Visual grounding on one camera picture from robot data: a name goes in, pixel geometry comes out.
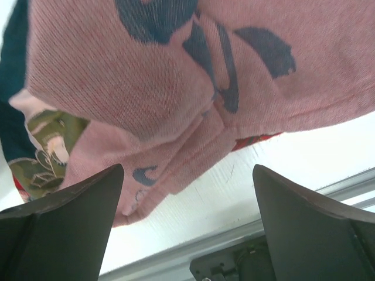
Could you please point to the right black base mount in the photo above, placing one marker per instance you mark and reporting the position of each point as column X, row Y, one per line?
column 247, row 261

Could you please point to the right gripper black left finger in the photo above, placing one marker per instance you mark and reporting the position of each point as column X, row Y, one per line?
column 62, row 236

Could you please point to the pink red patterned pillowcase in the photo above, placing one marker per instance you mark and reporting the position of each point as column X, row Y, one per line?
column 167, row 89

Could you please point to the aluminium mounting rail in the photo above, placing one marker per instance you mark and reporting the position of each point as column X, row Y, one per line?
column 174, row 263

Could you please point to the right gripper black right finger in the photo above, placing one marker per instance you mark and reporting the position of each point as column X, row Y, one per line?
column 311, row 236

